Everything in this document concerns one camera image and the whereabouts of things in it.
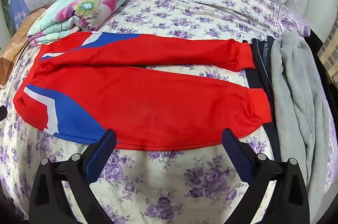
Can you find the dark folded pants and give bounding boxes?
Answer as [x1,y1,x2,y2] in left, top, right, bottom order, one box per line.
[242,36,282,162]

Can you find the red striped shirt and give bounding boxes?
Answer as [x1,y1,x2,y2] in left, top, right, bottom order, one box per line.
[13,32,272,151]

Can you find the purple floral bedsheet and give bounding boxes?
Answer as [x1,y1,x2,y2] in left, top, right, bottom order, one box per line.
[0,0,336,224]

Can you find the grey fleece garment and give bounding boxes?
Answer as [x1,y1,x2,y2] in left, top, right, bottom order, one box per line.
[271,30,331,216]

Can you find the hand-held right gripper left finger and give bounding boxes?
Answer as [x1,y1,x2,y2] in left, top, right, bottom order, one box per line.
[28,129,118,224]

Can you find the folded floral quilt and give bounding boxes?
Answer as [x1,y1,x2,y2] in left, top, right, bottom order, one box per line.
[27,0,138,45]

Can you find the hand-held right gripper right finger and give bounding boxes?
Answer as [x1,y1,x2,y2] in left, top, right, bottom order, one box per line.
[222,128,311,224]

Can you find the beige tiled panel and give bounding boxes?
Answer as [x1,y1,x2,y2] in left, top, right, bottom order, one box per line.
[317,20,338,74]

